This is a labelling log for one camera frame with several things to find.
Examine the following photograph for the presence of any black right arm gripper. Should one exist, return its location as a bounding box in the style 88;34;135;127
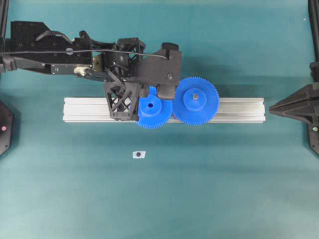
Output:
269;61;319;124

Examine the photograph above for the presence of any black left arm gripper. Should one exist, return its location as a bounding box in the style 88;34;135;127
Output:
92;37;176;120

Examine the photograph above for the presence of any small blue gear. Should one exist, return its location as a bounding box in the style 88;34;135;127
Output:
136;86;173;129

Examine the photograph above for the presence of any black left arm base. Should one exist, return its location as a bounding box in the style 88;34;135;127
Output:
0;101;14;156

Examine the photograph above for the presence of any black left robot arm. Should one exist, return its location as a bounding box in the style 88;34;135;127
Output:
0;21;182;121

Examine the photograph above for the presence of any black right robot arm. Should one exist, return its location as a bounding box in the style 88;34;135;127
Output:
269;0;319;126

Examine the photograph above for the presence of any large blue gear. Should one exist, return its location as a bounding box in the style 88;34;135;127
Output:
172;76;220;126

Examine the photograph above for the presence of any white marker sticker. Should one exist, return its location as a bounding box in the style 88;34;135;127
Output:
133;151;146;159

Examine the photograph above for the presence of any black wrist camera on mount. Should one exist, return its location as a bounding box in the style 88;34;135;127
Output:
133;42;182;87

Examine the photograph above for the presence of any black camera cable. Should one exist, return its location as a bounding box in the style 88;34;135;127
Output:
0;49;167;60

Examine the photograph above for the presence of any silver aluminium extrusion rail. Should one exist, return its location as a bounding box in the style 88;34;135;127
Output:
63;97;266;123

